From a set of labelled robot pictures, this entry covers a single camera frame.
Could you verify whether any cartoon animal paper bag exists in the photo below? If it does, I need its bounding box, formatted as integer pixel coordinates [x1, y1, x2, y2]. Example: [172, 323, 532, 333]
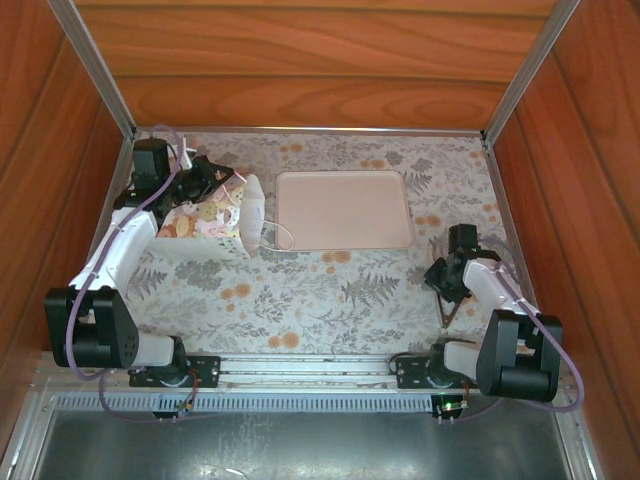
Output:
[149, 169, 296, 261]

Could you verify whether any small board with green light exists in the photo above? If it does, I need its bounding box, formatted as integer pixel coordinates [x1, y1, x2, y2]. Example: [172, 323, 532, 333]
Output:
[432, 394, 471, 426]

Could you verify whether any pale pink plastic tray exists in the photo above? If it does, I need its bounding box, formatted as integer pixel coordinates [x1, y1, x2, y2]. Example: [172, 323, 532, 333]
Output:
[274, 170, 415, 252]

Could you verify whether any floral patterned tablecloth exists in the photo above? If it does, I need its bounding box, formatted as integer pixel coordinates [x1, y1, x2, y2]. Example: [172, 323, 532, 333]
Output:
[107, 130, 541, 357]

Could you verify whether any shiny grey metal sheet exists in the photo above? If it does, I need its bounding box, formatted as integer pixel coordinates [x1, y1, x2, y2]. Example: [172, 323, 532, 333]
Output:
[34, 412, 574, 480]

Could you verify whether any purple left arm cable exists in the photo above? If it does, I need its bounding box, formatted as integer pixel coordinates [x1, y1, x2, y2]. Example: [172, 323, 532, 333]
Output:
[67, 124, 201, 426]

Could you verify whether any aluminium right side rail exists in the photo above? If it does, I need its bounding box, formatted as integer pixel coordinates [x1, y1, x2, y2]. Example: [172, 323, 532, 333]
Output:
[480, 138, 541, 321]

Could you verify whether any aluminium back frame rail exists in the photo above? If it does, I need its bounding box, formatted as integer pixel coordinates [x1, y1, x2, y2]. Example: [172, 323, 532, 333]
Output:
[133, 125, 485, 137]

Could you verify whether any aluminium left frame post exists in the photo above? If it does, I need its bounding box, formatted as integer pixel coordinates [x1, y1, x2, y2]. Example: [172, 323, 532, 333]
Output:
[47, 0, 139, 140]

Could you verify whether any aluminium frame post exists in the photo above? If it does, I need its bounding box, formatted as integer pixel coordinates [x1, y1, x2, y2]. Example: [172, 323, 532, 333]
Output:
[480, 0, 584, 144]
[47, 0, 139, 140]

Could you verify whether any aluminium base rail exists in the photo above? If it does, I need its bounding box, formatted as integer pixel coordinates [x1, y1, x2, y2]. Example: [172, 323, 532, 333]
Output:
[37, 351, 571, 401]

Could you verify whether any grey slotted cable duct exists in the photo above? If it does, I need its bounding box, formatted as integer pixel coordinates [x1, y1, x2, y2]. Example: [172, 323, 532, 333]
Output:
[49, 392, 436, 414]

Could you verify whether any aluminium right floor rail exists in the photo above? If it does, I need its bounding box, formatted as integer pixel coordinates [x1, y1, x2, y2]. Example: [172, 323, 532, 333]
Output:
[549, 392, 606, 480]

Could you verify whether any aluminium floor rail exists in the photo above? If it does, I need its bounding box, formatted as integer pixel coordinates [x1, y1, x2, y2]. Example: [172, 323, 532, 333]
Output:
[4, 389, 56, 480]
[549, 392, 606, 480]

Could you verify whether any aluminium right frame post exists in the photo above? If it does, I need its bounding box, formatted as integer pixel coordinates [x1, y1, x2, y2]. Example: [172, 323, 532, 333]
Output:
[480, 0, 584, 144]

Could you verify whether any small board with coloured wires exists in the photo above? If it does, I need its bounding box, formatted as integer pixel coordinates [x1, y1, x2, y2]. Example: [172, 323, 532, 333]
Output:
[149, 394, 201, 426]

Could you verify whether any aluminium left floor rail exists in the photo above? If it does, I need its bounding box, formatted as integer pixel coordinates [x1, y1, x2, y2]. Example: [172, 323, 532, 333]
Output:
[4, 389, 56, 480]

